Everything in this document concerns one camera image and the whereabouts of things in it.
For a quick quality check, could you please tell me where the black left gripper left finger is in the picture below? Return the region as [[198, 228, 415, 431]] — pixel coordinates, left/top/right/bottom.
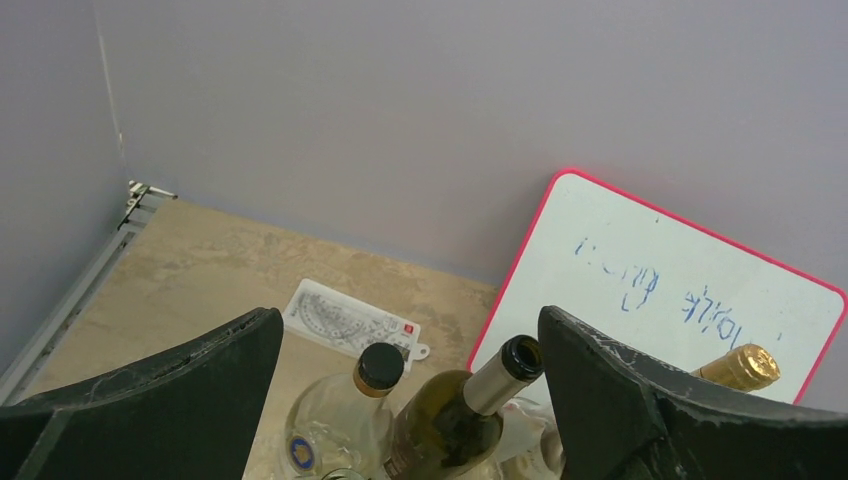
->
[[1, 308, 284, 479]]

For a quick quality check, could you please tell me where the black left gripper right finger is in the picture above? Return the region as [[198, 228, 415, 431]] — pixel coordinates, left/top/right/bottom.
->
[[537, 306, 847, 479]]

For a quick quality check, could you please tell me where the brown wine bottle gold cap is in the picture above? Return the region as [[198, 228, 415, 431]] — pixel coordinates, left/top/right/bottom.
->
[[691, 343, 781, 392]]

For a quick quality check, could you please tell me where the brown bottle copper cap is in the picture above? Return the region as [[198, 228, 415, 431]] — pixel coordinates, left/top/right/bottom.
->
[[278, 342, 404, 479]]

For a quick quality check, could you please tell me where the white ruler set package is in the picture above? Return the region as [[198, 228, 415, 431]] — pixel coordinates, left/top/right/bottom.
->
[[283, 279, 430, 373]]

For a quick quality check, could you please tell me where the olive bottle silver cap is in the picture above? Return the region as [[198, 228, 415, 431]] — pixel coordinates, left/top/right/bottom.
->
[[381, 334, 544, 480]]

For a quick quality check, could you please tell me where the clear glass bottle black cap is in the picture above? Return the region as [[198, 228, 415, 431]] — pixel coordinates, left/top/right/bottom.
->
[[494, 397, 565, 479]]

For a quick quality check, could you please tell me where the pink framed whiteboard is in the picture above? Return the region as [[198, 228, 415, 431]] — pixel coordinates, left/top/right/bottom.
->
[[467, 169, 847, 404]]

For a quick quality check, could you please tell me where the aluminium frame rail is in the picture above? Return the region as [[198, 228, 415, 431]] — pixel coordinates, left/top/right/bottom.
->
[[1, 180, 179, 406]]

